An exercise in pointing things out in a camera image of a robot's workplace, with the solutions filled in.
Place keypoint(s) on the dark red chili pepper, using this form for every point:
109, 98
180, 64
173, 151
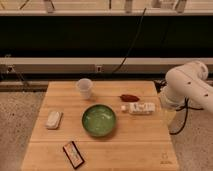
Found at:
129, 98

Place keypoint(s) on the small dark card box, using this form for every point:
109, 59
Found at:
73, 154

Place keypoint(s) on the green ceramic bowl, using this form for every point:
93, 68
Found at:
99, 120

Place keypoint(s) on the white wall outlet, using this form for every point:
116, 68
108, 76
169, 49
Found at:
99, 69

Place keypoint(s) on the white soap bar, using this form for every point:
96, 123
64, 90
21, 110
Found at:
53, 120

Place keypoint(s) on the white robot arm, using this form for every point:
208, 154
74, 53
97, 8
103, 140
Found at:
186, 81

